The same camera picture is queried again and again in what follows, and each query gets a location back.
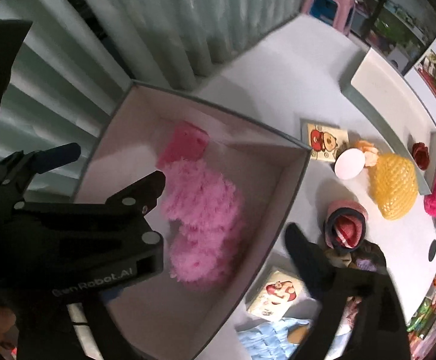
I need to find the small pink sponge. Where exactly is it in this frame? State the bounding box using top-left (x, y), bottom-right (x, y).
top-left (156, 122), bottom-right (210, 169)

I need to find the small cartoon tissue pack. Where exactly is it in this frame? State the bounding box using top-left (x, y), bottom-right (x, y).
top-left (301, 120), bottom-right (349, 164)

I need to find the shallow grey tray lid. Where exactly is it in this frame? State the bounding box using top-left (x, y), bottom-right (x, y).
top-left (340, 48), bottom-right (436, 195)

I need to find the light pink fluffy pouf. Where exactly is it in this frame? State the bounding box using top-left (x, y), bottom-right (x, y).
top-left (162, 159), bottom-right (245, 291)

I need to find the red fabric rose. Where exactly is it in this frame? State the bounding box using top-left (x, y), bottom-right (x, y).
top-left (411, 142), bottom-right (430, 171)

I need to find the pink plastic stool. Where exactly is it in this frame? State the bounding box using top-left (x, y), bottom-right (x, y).
top-left (301, 0), bottom-right (356, 36)

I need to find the pink round powder puff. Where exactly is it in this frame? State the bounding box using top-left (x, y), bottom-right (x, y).
top-left (334, 148), bottom-right (365, 180)

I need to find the black round table hole cover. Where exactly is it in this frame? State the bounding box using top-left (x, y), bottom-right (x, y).
top-left (428, 239), bottom-right (436, 262)

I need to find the tan knitted cloth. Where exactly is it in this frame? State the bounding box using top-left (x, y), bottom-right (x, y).
top-left (324, 249), bottom-right (352, 268)

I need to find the yellow foam fruit net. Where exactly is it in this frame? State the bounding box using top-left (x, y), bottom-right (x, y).
top-left (370, 153), bottom-right (419, 220)

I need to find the blue foam grid sheet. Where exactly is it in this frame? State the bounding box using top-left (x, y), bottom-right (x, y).
top-left (236, 317), bottom-right (316, 360)

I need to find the brown round sponge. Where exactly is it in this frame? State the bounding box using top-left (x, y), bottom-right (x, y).
top-left (287, 324), bottom-right (310, 345)

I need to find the purple dark knitted sock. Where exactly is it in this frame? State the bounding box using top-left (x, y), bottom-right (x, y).
top-left (350, 240), bottom-right (387, 272)

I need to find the deep grey storage box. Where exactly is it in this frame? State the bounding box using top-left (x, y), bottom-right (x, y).
top-left (75, 84), bottom-right (310, 359)

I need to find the orange fabric flower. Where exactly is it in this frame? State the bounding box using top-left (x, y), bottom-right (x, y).
top-left (354, 140), bottom-right (380, 167)

